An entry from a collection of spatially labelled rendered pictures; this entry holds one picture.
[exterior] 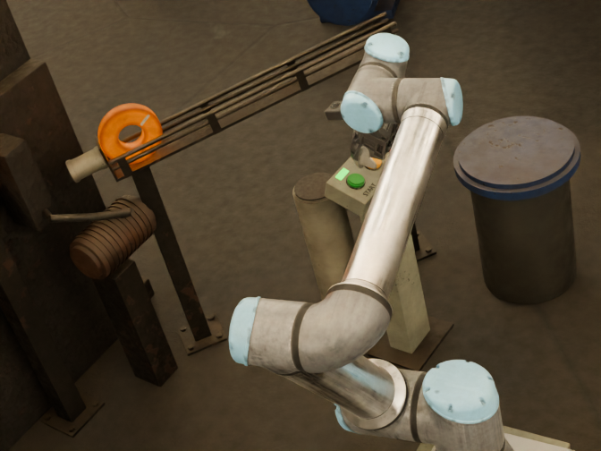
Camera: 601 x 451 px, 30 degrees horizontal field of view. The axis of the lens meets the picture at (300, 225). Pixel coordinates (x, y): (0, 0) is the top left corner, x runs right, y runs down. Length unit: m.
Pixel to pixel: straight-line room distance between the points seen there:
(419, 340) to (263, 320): 1.20
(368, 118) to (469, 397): 0.60
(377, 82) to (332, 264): 0.76
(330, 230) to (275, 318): 0.95
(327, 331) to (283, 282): 1.50
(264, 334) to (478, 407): 0.62
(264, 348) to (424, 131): 0.53
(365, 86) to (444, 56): 1.96
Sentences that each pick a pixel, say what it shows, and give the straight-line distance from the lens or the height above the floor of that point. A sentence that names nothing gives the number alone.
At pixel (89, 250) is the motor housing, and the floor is 0.51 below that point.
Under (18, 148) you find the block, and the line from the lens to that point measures 2.77.
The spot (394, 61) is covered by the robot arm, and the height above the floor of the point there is 0.98.
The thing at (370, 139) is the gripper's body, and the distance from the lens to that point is 2.44.
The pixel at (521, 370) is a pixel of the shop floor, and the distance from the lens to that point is 2.93.
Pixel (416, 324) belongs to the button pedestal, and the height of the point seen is 0.08.
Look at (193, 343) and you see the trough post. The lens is 3.22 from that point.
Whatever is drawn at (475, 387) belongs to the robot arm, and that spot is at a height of 0.41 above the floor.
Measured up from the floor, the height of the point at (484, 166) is 0.43.
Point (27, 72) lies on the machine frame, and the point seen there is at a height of 0.87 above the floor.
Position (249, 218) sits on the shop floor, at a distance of 3.59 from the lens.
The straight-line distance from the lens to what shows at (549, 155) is 2.88.
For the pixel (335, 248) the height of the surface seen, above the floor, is 0.36.
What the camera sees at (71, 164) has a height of 0.69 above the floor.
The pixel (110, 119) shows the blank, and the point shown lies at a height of 0.77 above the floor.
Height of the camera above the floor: 2.15
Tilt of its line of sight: 38 degrees down
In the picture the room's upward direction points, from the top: 16 degrees counter-clockwise
